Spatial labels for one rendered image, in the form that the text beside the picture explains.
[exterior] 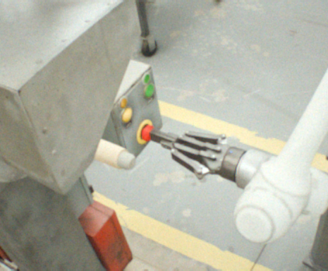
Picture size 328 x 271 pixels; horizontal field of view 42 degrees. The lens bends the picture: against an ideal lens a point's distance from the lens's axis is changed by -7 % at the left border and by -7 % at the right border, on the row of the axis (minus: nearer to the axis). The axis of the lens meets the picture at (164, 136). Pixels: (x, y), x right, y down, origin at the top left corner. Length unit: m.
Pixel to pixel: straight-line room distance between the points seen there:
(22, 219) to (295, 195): 0.67
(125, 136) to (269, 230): 0.44
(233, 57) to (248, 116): 0.56
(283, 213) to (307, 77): 2.10
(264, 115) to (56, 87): 2.17
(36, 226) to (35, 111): 0.80
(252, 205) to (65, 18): 0.45
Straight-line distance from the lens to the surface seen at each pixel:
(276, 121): 2.50
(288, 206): 0.77
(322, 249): 1.84
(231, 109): 2.57
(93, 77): 0.45
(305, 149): 0.77
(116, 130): 1.02
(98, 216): 1.42
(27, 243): 1.19
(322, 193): 0.92
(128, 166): 0.66
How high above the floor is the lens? 1.74
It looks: 45 degrees down
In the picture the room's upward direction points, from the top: 11 degrees counter-clockwise
